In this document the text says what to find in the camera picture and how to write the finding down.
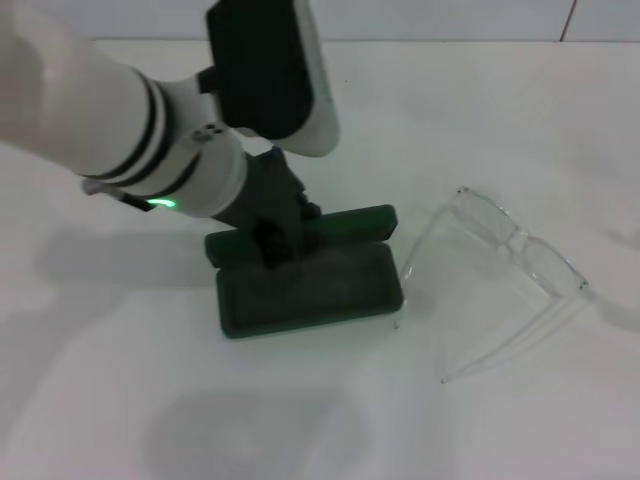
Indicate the green glasses case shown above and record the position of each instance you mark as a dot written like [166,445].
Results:
[300,300]

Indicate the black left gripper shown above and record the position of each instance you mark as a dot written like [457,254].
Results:
[272,200]

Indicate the clear white glasses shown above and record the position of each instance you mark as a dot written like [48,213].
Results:
[485,215]

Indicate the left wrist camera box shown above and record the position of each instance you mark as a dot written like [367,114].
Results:
[270,75]

